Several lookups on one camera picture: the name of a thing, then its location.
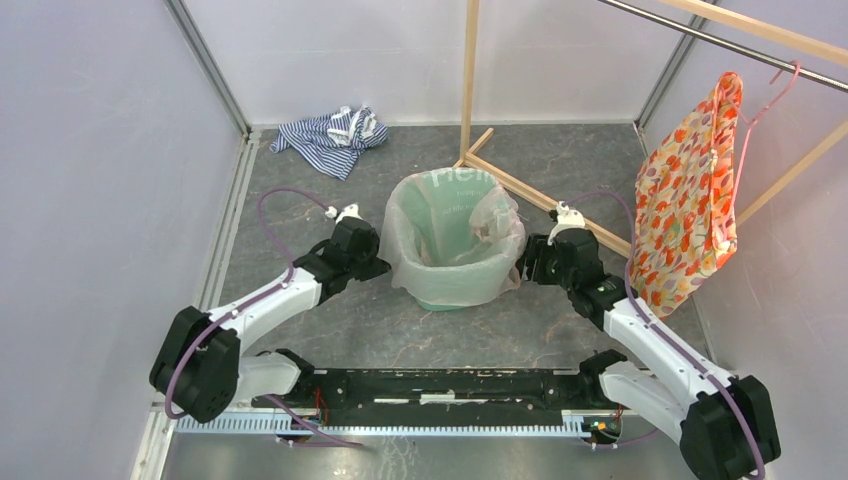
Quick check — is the green trash bin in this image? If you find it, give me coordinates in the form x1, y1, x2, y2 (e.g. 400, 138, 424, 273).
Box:
396, 170, 511, 313

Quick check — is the pink plastic trash bag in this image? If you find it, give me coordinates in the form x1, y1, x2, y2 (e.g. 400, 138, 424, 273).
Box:
378, 166, 528, 309

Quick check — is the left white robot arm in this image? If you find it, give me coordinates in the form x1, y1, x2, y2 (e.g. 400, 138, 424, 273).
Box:
149, 216, 389, 423

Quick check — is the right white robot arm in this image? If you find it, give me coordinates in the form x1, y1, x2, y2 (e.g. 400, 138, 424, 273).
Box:
516, 228, 782, 479

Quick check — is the blue striped cloth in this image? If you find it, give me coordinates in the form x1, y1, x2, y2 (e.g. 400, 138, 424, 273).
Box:
270, 105, 389, 181

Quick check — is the floral orange garment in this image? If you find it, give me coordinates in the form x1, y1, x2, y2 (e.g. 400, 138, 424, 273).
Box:
629, 72, 743, 318

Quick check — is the wooden clothes rack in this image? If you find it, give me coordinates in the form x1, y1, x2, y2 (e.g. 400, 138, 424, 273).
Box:
453, 0, 848, 260

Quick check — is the pink clothes hanger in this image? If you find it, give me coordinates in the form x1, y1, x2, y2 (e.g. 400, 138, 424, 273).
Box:
730, 60, 801, 208

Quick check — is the metal hanging rod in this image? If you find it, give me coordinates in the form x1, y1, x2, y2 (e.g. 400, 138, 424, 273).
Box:
600, 0, 847, 93

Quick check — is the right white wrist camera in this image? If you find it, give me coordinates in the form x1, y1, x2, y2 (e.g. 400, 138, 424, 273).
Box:
547, 201, 586, 245

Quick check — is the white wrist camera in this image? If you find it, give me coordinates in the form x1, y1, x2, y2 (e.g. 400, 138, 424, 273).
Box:
547, 201, 586, 245
324, 203, 362, 224

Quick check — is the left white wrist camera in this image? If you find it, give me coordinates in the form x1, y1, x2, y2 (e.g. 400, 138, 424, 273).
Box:
324, 203, 362, 224

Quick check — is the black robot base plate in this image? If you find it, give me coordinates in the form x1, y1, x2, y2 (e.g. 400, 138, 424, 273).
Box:
279, 350, 623, 428

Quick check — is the slotted cable duct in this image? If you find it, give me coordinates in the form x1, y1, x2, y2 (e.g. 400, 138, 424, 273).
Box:
175, 411, 591, 439

